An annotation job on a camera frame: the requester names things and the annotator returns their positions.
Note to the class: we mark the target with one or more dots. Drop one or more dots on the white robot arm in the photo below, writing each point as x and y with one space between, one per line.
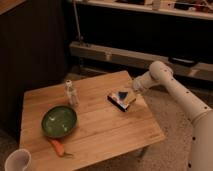
198 112

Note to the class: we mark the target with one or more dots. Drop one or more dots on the wooden table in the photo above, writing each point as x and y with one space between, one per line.
102 131

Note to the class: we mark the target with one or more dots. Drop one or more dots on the metal pole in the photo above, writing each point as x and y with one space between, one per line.
79 35

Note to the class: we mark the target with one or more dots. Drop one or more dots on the white ceramic cup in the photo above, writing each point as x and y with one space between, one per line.
18 160

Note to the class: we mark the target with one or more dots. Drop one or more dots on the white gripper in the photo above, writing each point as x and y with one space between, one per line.
140 84

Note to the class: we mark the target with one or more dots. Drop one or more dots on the green bowl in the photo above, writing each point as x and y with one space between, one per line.
58 122

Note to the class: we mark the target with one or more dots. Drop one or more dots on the black handle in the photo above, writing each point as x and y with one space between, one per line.
183 62

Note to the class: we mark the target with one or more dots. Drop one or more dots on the orange carrot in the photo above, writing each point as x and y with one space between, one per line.
59 148

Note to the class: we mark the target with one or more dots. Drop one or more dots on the white sponge with blue top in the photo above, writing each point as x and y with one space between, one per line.
122 95

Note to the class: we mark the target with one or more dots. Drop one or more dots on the grey metal beam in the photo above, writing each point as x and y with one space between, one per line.
139 60

